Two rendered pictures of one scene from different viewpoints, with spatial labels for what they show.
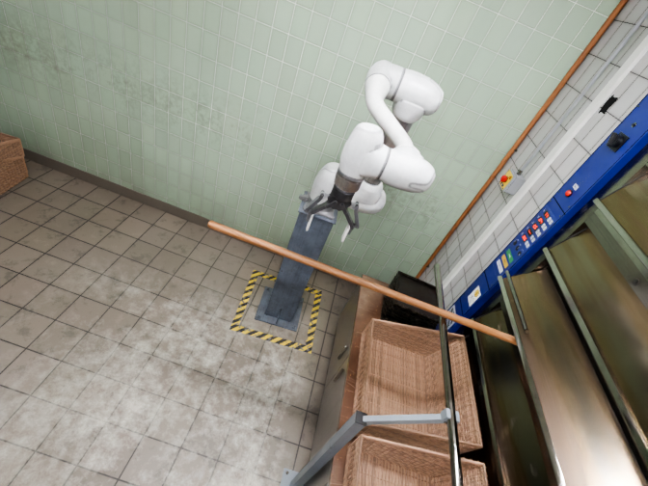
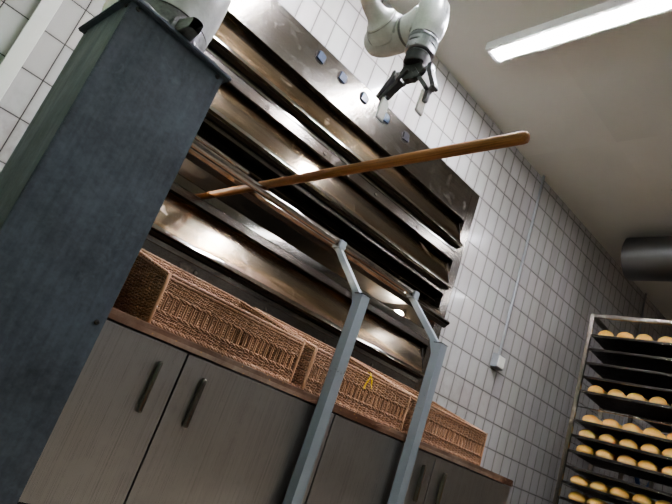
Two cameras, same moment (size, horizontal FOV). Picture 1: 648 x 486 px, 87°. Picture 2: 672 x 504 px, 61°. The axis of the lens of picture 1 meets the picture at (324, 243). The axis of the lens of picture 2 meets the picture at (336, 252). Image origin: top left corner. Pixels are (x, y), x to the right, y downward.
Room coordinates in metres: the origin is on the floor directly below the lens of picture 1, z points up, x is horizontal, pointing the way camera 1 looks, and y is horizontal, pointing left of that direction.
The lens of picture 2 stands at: (1.79, 1.13, 0.45)
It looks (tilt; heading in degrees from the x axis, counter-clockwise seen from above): 18 degrees up; 236
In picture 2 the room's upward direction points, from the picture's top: 20 degrees clockwise
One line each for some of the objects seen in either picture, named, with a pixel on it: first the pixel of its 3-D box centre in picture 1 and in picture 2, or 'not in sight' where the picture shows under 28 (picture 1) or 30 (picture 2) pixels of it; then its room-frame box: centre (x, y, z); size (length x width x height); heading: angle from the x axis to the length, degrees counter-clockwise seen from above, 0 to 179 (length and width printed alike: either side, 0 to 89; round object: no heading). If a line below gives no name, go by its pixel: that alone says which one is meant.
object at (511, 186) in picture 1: (511, 181); not in sight; (1.93, -0.82, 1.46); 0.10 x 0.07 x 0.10; 4
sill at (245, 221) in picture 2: not in sight; (312, 265); (0.44, -0.99, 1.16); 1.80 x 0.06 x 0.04; 4
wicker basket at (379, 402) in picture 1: (412, 380); (204, 309); (1.00, -0.66, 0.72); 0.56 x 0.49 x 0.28; 5
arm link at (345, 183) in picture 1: (348, 178); (421, 48); (0.99, 0.01, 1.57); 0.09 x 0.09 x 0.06
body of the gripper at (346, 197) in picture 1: (340, 197); (414, 68); (0.99, 0.01, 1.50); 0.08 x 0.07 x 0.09; 100
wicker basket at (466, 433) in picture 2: not in sight; (413, 410); (-0.19, -0.73, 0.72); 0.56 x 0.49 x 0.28; 5
